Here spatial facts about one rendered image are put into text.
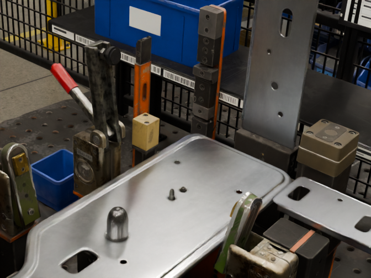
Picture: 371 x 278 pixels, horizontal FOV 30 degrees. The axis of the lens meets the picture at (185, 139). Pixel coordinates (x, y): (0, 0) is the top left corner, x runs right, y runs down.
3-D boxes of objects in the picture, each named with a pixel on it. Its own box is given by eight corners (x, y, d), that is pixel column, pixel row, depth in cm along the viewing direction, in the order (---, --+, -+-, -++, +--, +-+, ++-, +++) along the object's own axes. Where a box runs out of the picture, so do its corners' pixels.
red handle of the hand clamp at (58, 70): (104, 138, 112) (46, 65, 114) (99, 145, 114) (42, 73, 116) (122, 129, 115) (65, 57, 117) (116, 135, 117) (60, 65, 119)
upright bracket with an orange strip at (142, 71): (133, 271, 139) (141, 41, 114) (128, 268, 140) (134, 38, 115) (143, 264, 141) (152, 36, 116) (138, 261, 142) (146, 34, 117)
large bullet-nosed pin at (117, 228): (117, 252, 101) (118, 217, 97) (102, 243, 102) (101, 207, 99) (132, 242, 103) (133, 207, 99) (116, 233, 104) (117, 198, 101)
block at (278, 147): (269, 280, 139) (290, 154, 124) (221, 254, 145) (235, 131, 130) (277, 273, 141) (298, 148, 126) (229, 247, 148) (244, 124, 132)
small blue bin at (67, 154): (59, 216, 153) (57, 183, 149) (29, 198, 158) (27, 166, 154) (94, 195, 161) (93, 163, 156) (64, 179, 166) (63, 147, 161)
